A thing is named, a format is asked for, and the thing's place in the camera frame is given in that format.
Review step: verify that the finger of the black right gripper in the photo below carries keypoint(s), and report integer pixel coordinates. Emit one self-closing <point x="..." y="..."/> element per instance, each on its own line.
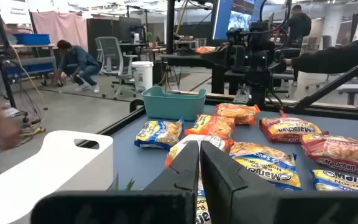
<point x="221" y="63"/>
<point x="216" y="55"/>

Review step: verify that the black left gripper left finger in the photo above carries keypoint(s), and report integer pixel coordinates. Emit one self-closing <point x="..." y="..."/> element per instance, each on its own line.
<point x="166" y="205"/>

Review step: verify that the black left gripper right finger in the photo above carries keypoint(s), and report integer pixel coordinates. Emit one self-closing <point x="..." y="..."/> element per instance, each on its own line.
<point x="244" y="202"/>

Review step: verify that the blue Maruchan ramen pack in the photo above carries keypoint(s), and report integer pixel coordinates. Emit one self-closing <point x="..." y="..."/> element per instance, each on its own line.
<point x="201" y="208"/>
<point x="266" y="169"/>
<point x="343" y="182"/>
<point x="160" y="133"/>

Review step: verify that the orange Maruchan ramen pack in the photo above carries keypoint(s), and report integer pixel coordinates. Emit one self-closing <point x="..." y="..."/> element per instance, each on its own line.
<point x="238" y="112"/>
<point x="217" y="142"/>
<point x="211" y="126"/>

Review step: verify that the red Maruchan ramen pack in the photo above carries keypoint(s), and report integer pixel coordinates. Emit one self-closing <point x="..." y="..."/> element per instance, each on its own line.
<point x="340" y="152"/>
<point x="287" y="129"/>

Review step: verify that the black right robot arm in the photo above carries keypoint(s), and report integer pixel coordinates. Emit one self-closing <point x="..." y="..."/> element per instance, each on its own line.
<point x="259" y="53"/>

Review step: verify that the orange packet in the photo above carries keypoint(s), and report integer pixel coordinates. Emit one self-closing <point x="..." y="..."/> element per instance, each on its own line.
<point x="205" y="49"/>

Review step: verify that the black work table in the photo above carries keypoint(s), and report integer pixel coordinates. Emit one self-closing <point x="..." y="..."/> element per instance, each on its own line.
<point x="191" y="59"/>

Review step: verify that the large blue display screen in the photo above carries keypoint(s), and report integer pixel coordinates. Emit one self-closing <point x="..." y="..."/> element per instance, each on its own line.
<point x="222" y="18"/>

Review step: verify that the small green succulent plant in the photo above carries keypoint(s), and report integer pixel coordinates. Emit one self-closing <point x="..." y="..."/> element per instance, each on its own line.
<point x="130" y="185"/>

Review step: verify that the black vertical pole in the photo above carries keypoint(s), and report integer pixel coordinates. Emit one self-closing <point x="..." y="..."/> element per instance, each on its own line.
<point x="170" y="26"/>

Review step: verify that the teal plastic bin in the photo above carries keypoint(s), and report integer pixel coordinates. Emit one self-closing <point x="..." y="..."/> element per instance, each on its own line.
<point x="172" y="107"/>

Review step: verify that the white bucket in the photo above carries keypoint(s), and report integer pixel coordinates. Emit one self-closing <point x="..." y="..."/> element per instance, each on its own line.
<point x="142" y="76"/>

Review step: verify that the grey office chair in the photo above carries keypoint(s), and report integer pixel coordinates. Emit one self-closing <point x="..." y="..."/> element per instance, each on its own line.
<point x="112" y="56"/>

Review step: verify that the black cabinet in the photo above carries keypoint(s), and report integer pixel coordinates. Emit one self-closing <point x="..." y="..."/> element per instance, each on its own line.
<point x="104" y="31"/>

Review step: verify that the white bench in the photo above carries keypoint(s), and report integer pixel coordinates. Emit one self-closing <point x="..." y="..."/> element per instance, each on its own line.
<point x="356" y="90"/>

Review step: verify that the pink cloth curtain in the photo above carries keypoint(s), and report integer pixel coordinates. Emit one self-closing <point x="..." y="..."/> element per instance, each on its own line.
<point x="61" y="26"/>

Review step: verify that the person's hand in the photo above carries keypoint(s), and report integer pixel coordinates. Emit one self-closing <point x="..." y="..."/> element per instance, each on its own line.
<point x="8" y="133"/>

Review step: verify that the grey shelf table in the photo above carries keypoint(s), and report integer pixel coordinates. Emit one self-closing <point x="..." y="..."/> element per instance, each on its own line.
<point x="33" y="59"/>

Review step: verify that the blue storage bin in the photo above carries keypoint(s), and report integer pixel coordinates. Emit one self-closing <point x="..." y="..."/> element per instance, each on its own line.
<point x="33" y="39"/>

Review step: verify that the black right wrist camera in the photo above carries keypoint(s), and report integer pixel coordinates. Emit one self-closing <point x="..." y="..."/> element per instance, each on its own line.
<point x="235" y="35"/>

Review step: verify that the black table frame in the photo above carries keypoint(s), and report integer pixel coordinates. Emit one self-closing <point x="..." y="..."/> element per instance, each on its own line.
<point x="322" y="112"/>

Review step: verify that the white wall sign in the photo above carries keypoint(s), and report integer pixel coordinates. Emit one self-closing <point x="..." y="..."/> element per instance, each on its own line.
<point x="12" y="11"/>

